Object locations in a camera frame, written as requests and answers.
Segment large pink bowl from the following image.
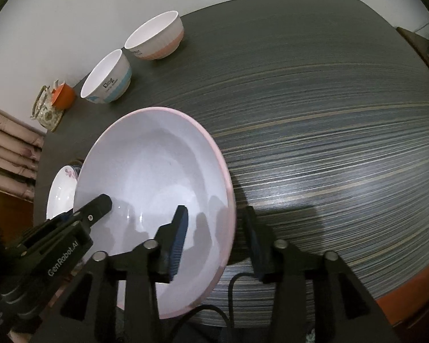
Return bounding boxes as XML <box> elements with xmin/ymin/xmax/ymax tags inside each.
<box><xmin>74</xmin><ymin>107</ymin><xmax>236</xmax><ymax>319</ymax></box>

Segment white bowl pink base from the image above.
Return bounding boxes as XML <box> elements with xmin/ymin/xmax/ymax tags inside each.
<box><xmin>124</xmin><ymin>10</ymin><xmax>184</xmax><ymax>60</ymax></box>

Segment beige patterned curtain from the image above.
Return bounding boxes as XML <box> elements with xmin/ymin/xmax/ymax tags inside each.
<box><xmin>0</xmin><ymin>113</ymin><xmax>45</xmax><ymax>202</ymax></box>

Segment white bowl blue print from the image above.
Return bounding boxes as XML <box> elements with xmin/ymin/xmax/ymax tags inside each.
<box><xmin>80</xmin><ymin>49</ymin><xmax>132</xmax><ymax>104</ymax></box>

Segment white plate pink roses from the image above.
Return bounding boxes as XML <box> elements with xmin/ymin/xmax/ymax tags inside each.
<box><xmin>45</xmin><ymin>164</ymin><xmax>81</xmax><ymax>220</ymax></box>

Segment orange lidded cup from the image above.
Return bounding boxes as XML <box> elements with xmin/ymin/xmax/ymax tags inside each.
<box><xmin>52</xmin><ymin>83</ymin><xmax>76</xmax><ymax>111</ymax></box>

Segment floral ceramic teapot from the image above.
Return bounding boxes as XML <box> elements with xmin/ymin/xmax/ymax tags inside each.
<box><xmin>31</xmin><ymin>80</ymin><xmax>64</xmax><ymax>132</ymax></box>

